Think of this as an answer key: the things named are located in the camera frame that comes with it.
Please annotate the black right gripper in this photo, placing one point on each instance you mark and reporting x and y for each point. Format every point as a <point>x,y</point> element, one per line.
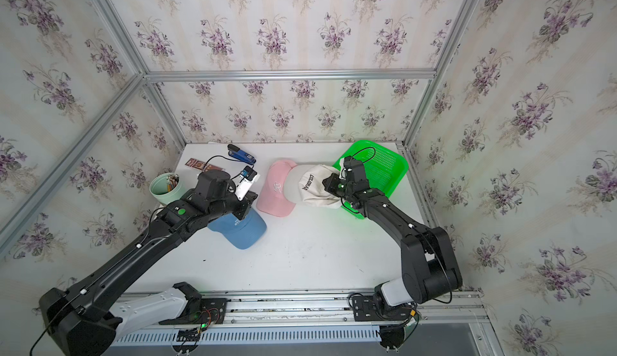
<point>328,185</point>

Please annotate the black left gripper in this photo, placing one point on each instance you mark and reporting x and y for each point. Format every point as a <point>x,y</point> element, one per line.
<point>245,204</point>

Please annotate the light blue baseball cap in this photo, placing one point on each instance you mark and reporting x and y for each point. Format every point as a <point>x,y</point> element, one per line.
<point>241,233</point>

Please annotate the grey white baseball cap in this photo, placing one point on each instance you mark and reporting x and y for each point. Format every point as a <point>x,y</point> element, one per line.
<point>304,186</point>

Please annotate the pink baseball cap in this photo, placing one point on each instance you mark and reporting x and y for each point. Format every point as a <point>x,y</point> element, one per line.
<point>271,199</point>

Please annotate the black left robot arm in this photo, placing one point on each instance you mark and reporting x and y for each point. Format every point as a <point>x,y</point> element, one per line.
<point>79,319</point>

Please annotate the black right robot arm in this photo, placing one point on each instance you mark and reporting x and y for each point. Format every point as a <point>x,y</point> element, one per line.
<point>429,268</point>

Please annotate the green plastic basket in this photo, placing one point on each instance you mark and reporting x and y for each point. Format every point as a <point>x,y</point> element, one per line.
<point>377,172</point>

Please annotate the blue black stapler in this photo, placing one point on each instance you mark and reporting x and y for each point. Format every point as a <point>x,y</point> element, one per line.
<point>241,155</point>

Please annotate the mint green pen cup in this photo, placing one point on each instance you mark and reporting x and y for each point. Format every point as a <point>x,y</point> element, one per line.
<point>167,188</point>

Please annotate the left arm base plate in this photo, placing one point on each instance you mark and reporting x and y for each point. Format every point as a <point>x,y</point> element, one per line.
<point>193,311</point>

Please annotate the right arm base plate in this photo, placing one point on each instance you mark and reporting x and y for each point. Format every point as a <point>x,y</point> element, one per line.
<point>381,308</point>

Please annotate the aluminium mounting rail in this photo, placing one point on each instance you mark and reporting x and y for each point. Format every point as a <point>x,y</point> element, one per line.
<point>244,309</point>

